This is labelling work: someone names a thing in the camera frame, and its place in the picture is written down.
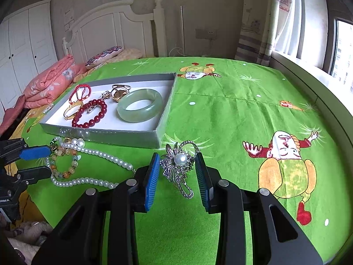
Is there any white pearl necklace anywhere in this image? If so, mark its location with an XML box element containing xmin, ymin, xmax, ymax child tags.
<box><xmin>50</xmin><ymin>136</ymin><xmax>136</xmax><ymax>189</ymax></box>

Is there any yellow printed bed sheet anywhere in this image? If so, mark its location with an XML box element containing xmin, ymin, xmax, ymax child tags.
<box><xmin>11</xmin><ymin>99</ymin><xmax>56</xmax><ymax>227</ymax></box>

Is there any green printed blanket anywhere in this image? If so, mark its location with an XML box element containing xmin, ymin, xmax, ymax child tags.
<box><xmin>28</xmin><ymin>57</ymin><xmax>348</xmax><ymax>265</ymax></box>

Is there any silver pearl brooch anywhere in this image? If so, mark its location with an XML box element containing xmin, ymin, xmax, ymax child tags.
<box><xmin>160</xmin><ymin>140</ymin><xmax>200</xmax><ymax>199</ymax></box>

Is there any gold silver cuff ornament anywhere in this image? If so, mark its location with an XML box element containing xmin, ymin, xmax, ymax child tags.
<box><xmin>111</xmin><ymin>83</ymin><xmax>131</xmax><ymax>101</ymax></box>

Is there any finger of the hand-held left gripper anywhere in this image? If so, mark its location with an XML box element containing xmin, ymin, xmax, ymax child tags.
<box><xmin>0</xmin><ymin>137</ymin><xmax>51</xmax><ymax>166</ymax></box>
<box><xmin>0</xmin><ymin>166</ymin><xmax>52</xmax><ymax>194</ymax></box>

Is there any silver box with white lining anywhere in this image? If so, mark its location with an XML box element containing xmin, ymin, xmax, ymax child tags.
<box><xmin>39</xmin><ymin>72</ymin><xmax>177</xmax><ymax>149</ymax></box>

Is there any multicoloured jade bead bracelet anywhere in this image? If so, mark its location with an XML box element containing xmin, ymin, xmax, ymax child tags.
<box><xmin>45</xmin><ymin>141</ymin><xmax>81</xmax><ymax>180</ymax></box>

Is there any wall socket panel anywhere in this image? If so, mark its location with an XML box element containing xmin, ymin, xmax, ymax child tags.
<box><xmin>195</xmin><ymin>28</ymin><xmax>217</xmax><ymax>40</ymax></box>

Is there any embroidered patterned pillow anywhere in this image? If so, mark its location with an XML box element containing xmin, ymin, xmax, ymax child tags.
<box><xmin>85</xmin><ymin>46</ymin><xmax>124</xmax><ymax>67</ymax></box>

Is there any red string bracelet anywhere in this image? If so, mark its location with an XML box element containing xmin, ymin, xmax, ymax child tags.
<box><xmin>68</xmin><ymin>84</ymin><xmax>92</xmax><ymax>103</ymax></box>

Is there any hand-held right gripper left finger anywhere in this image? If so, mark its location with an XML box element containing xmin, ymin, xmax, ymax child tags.
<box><xmin>32</xmin><ymin>152</ymin><xmax>162</xmax><ymax>265</ymax></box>

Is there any peach pillow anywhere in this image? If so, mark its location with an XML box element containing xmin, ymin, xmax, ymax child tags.
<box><xmin>110</xmin><ymin>48</ymin><xmax>144</xmax><ymax>62</ymax></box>

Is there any window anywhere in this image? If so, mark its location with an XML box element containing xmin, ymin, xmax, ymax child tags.
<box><xmin>329</xmin><ymin>18</ymin><xmax>353</xmax><ymax>94</ymax></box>

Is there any pink folded quilt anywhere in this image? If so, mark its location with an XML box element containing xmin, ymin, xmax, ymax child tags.
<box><xmin>0</xmin><ymin>55</ymin><xmax>89</xmax><ymax>137</ymax></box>

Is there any white bed headboard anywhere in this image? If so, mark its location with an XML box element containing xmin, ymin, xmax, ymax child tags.
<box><xmin>62</xmin><ymin>0</ymin><xmax>166</xmax><ymax>61</ymax></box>

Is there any white wardrobe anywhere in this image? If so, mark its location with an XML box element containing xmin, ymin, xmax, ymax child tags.
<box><xmin>0</xmin><ymin>0</ymin><xmax>58</xmax><ymax>116</ymax></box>

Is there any gold bangle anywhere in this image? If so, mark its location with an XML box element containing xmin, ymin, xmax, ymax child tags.
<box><xmin>64</xmin><ymin>101</ymin><xmax>84</xmax><ymax>121</ymax></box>

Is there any dark red bead bracelet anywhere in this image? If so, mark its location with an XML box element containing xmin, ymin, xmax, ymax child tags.
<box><xmin>72</xmin><ymin>99</ymin><xmax>108</xmax><ymax>129</ymax></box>

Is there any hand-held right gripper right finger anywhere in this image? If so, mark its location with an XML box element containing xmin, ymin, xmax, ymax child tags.
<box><xmin>194</xmin><ymin>152</ymin><xmax>323</xmax><ymax>265</ymax></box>

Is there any pale green jade bangle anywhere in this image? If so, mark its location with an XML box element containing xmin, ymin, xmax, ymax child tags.
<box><xmin>117</xmin><ymin>88</ymin><xmax>163</xmax><ymax>123</ymax></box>

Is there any white window sill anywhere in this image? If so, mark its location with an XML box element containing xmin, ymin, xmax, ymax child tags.
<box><xmin>272</xmin><ymin>50</ymin><xmax>353</xmax><ymax>133</ymax></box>

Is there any silver metal charm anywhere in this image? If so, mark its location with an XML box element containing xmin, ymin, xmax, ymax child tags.
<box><xmin>87</xmin><ymin>91</ymin><xmax>111</xmax><ymax>114</ymax></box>

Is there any white upright pole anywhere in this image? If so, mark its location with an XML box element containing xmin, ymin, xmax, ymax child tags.
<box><xmin>180</xmin><ymin>6</ymin><xmax>185</xmax><ymax>57</ymax></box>

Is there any printed beige curtain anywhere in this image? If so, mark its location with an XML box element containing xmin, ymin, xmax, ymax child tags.
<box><xmin>234</xmin><ymin>0</ymin><xmax>329</xmax><ymax>67</ymax></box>

